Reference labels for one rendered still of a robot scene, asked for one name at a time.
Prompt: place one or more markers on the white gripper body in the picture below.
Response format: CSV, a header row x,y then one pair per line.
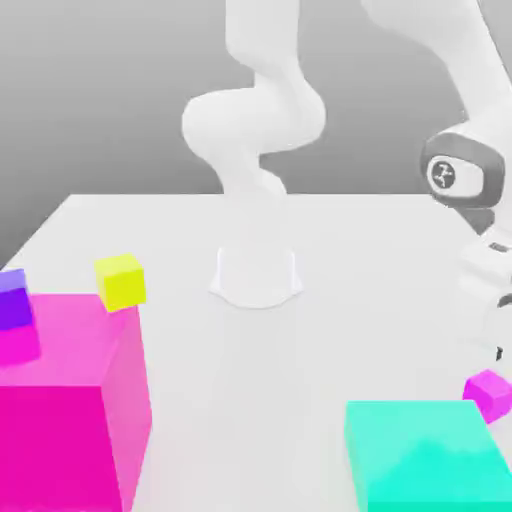
x,y
500,324

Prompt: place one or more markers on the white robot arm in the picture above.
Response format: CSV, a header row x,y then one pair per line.
x,y
256,120

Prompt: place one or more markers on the small magenta cube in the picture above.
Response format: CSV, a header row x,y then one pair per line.
x,y
490,394

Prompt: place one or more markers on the small yellow cube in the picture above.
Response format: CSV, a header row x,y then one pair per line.
x,y
122,284

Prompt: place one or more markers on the small pink cube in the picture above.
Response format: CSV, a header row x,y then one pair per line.
x,y
18,346

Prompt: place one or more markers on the small purple cube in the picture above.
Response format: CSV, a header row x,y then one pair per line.
x,y
14,306

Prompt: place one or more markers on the large turquoise box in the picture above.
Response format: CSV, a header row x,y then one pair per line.
x,y
432,460

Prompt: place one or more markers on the large pink box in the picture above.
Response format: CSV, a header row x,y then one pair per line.
x,y
56,440

